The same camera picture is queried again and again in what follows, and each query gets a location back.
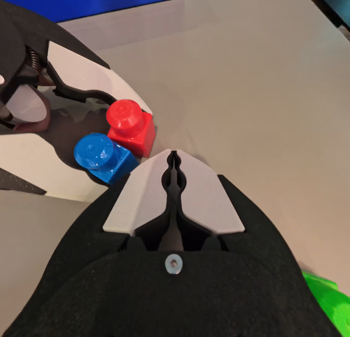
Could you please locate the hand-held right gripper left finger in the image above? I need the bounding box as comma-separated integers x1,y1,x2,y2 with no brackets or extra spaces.
102,150,175,233

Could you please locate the red mega block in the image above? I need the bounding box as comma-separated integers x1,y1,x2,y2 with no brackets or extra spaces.
106,99,155,158

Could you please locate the green mega block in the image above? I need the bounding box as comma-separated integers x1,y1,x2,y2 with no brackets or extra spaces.
300,270,350,337

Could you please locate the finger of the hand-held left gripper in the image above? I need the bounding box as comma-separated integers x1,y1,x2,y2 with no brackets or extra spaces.
46,40,154,116
0,130,111,202

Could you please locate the dark tablet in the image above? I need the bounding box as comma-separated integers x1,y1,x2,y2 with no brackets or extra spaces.
314,0,350,30

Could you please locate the blue mega block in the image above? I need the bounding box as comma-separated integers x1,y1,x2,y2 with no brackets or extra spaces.
73,133,139,185

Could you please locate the blue storage bin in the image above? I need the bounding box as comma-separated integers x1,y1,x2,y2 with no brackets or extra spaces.
0,0,186,24

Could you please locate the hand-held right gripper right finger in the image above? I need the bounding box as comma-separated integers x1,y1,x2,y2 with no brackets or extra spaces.
175,150,245,238

